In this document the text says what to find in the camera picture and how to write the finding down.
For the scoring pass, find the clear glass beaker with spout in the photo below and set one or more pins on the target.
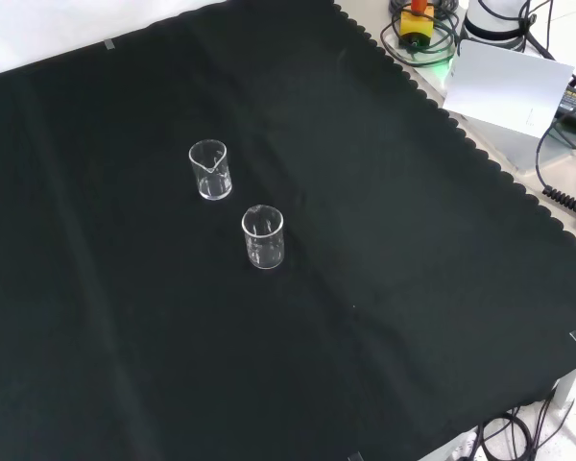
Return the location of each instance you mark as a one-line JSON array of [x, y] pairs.
[[210, 169]]

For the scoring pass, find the black bench cloth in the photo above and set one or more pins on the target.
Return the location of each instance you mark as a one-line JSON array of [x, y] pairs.
[[125, 288]]

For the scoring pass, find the yellow stop button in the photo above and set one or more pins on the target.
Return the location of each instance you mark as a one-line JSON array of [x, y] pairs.
[[415, 26]]

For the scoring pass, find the pale board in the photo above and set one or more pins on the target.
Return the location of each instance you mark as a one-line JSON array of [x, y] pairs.
[[504, 91]]

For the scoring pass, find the grey tape strip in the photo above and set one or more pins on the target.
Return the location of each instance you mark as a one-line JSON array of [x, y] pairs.
[[109, 44]]

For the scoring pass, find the grey metal table bracket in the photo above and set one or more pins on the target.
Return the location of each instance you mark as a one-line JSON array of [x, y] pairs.
[[568, 384]]

